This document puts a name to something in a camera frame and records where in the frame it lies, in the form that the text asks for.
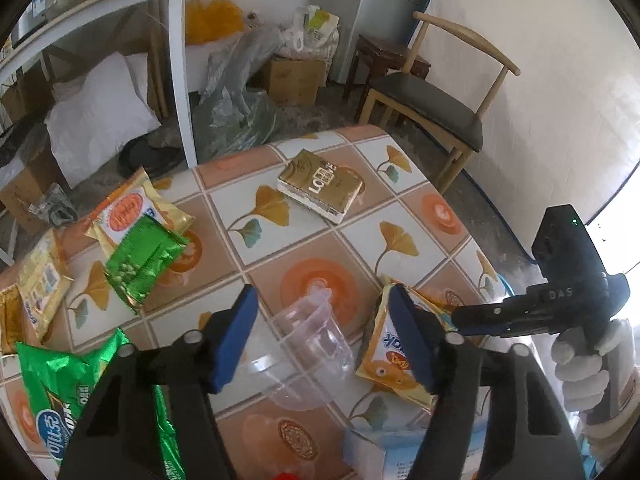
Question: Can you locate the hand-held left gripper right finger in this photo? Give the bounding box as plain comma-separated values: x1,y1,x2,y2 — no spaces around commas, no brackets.
387,282,586,480

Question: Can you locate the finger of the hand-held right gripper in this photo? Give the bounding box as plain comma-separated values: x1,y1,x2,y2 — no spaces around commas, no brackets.
452,287,538,325
460,321,551,337

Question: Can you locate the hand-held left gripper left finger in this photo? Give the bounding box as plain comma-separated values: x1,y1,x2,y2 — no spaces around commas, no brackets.
57,284,260,480

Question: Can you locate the orange yellow snack packet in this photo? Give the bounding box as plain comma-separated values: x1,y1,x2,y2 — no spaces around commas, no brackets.
356,282,463,408

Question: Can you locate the clear plastic cup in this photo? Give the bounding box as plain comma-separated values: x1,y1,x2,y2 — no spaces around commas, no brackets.
247,290,358,411

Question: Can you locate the large green red chip bag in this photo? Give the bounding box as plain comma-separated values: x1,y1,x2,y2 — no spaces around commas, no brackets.
15,327,187,480

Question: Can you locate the person's right hand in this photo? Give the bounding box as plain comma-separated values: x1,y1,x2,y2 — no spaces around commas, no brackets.
552,319,637,413

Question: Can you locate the patterned orange white tablecloth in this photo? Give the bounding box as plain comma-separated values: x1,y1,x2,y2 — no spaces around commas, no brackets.
0,125,506,480

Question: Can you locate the light blue white carton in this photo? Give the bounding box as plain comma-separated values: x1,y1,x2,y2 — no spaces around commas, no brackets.
344,417,488,480

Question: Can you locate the small green foil packet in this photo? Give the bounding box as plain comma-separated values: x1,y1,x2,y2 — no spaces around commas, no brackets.
103,214,192,315

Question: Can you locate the yellow orange labelled packet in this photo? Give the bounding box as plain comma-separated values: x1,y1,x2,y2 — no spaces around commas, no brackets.
84,166,195,256

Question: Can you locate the white panel blue edge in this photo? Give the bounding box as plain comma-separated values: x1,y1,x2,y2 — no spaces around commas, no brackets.
410,0,640,281

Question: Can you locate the gold white box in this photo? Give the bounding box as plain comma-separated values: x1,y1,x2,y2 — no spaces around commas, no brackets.
276,148,364,224

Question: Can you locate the pale yellow snack packet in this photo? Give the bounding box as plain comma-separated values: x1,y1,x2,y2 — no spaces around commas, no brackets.
16,229,75,343

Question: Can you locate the black round basin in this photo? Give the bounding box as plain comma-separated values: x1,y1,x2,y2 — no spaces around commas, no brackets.
120,132,186,178

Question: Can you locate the wooden chair black seat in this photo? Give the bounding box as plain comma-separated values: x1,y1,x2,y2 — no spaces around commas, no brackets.
357,11,521,196

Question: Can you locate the small orange gold packet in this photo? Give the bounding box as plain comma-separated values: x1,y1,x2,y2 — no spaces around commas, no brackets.
0,284,23,357

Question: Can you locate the grey clear plastic bag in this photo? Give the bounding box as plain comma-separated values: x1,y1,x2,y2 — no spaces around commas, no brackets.
192,27,281,151

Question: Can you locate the brown cardboard box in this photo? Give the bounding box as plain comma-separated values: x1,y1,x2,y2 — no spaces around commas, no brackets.
257,56,326,107
0,147,66,236

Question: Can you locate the white sack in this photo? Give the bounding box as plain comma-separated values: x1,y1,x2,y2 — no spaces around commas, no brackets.
45,52,162,186

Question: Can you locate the dark brown wooden stool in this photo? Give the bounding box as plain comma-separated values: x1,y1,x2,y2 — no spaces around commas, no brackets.
344,34,432,111

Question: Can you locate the white side table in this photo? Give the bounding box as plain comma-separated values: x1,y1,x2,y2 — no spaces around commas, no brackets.
0,0,201,266

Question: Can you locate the grey refrigerator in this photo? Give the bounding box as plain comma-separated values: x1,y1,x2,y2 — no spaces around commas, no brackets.
327,0,443,86

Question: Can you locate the white bag green label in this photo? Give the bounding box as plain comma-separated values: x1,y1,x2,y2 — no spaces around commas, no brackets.
280,5,341,61

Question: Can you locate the orange plastic bag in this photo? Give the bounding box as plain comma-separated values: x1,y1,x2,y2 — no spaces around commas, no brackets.
186,0,246,43

